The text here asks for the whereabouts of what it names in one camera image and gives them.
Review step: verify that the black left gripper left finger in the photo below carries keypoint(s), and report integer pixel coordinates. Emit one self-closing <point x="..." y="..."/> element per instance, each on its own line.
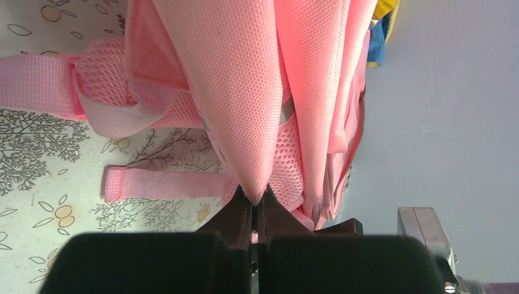
<point x="214" y="259"/>

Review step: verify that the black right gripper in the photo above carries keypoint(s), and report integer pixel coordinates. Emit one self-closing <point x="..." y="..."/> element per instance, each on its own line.
<point x="423" y="224"/>

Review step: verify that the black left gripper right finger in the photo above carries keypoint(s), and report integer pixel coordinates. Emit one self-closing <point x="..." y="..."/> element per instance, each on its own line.
<point x="293" y="259"/>

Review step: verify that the pink student backpack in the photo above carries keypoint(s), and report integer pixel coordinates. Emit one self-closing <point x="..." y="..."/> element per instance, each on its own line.
<point x="276" y="85"/>

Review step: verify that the floral table mat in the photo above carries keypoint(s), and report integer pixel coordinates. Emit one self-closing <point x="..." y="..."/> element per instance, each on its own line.
<point x="52" y="169"/>

